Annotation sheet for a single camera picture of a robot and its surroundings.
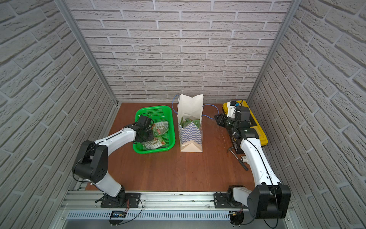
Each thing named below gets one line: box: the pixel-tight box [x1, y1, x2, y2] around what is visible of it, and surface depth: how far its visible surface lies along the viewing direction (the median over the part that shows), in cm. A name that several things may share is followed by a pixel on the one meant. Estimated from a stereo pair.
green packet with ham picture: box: [141, 136, 166, 150], surface depth 92 cm
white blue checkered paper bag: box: [177, 93, 204, 153], surface depth 91 cm
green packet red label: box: [151, 121, 169, 137], surface depth 102 cm
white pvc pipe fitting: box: [240, 156, 250, 165], surface depth 88 cm
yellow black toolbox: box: [222, 100, 269, 155], surface depth 59 cm
